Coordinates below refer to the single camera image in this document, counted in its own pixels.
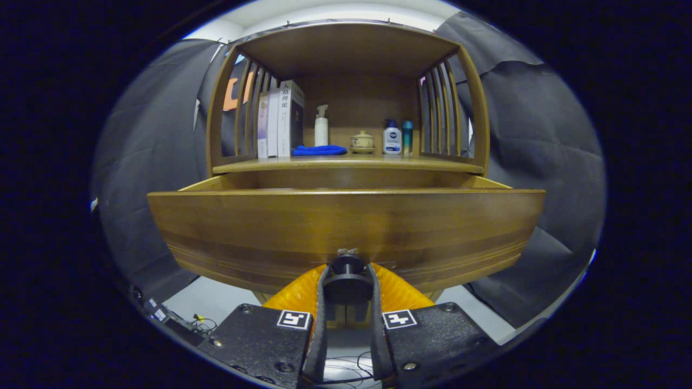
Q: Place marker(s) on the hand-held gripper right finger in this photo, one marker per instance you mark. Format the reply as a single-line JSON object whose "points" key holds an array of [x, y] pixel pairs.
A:
{"points": [[377, 335]]}

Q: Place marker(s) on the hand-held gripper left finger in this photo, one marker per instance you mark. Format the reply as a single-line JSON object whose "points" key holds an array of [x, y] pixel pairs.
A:
{"points": [[319, 335]]}

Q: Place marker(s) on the wooden drawer with black knob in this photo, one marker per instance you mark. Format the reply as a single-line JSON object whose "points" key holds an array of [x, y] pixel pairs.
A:
{"points": [[346, 221]]}

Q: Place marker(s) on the wooden cabinet door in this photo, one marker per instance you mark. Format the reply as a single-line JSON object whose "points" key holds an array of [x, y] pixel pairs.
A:
{"points": [[351, 323], [334, 319]]}

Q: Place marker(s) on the wooden countertop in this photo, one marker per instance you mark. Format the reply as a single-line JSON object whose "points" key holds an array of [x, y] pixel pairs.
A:
{"points": [[346, 163]]}

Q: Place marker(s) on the wooden cabinet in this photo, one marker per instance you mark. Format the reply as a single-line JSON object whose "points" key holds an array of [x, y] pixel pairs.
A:
{"points": [[346, 48]]}

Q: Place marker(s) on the black power strip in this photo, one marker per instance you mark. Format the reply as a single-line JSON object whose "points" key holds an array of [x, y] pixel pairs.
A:
{"points": [[173, 324]]}

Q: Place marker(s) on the blue folded cloth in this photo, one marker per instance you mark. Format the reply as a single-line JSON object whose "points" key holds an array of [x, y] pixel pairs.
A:
{"points": [[319, 151]]}

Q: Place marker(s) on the lidded ceramic tea bowl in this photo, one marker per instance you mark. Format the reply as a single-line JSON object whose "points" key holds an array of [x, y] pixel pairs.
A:
{"points": [[362, 142]]}

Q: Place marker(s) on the white lotion bottle blue cap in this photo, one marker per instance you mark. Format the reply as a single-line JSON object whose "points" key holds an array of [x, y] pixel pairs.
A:
{"points": [[392, 141]]}

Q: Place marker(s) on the slim teal bottle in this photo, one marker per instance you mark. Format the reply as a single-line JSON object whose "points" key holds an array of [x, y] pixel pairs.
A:
{"points": [[407, 138]]}

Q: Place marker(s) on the white pump bottle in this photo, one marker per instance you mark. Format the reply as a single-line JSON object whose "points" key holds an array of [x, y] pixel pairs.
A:
{"points": [[321, 132]]}

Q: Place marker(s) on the pale purple book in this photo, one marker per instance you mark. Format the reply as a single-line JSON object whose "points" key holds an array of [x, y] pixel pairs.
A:
{"points": [[263, 127]]}

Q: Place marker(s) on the white book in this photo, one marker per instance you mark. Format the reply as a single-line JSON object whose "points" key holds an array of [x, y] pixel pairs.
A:
{"points": [[273, 124]]}

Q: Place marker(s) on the grey portrait cover book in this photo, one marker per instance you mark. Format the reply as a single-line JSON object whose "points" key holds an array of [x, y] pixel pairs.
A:
{"points": [[289, 119]]}

